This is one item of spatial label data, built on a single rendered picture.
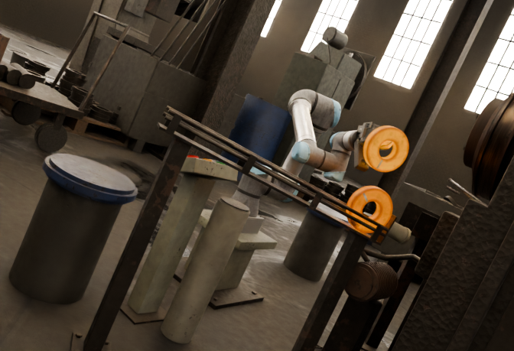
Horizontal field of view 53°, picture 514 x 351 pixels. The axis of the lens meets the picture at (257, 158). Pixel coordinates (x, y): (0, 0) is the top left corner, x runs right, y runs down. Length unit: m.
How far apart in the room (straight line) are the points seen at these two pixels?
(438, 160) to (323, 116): 10.50
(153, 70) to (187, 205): 2.82
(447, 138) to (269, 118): 7.82
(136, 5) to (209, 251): 5.23
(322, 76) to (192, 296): 3.98
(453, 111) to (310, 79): 7.61
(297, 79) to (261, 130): 0.70
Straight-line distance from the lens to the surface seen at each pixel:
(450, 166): 12.61
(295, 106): 2.17
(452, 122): 12.80
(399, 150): 1.78
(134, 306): 1.99
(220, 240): 1.78
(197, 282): 1.83
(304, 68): 5.66
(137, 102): 4.60
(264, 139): 5.43
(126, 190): 1.76
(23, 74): 3.60
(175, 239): 1.89
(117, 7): 7.24
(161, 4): 7.02
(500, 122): 1.93
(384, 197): 1.72
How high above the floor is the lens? 0.88
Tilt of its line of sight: 6 degrees down
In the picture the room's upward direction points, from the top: 24 degrees clockwise
